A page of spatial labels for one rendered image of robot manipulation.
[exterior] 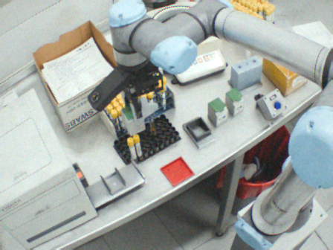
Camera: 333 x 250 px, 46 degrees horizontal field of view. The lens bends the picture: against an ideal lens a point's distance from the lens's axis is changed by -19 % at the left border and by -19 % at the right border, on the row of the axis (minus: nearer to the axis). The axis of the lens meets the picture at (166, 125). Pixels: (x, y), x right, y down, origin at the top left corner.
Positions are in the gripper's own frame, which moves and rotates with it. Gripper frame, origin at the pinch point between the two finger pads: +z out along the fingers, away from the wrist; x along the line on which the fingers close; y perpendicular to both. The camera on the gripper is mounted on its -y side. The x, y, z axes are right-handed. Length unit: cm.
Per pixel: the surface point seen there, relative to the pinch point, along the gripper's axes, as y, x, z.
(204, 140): 18.2, -3.6, 20.6
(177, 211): 17, 16, 109
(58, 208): -28.3, -10.9, 7.0
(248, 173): 49, 6, 87
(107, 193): -13.3, -6.6, 18.1
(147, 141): 4.1, 3.4, 19.6
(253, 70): 41.9, 6.0, 13.2
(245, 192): 38, -6, 72
